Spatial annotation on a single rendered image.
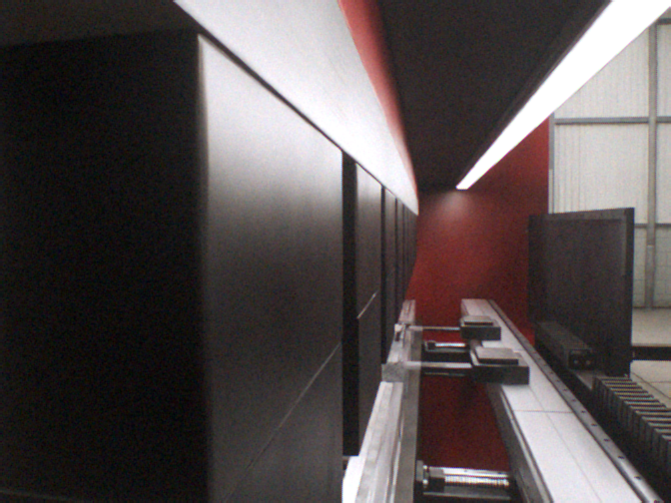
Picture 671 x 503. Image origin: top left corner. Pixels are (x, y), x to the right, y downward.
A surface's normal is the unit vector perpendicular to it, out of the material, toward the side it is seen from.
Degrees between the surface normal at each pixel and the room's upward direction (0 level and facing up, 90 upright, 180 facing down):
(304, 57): 90
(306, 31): 90
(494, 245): 90
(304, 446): 90
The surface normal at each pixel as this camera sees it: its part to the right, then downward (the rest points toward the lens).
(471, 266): -0.17, 0.05
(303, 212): 0.99, 0.00
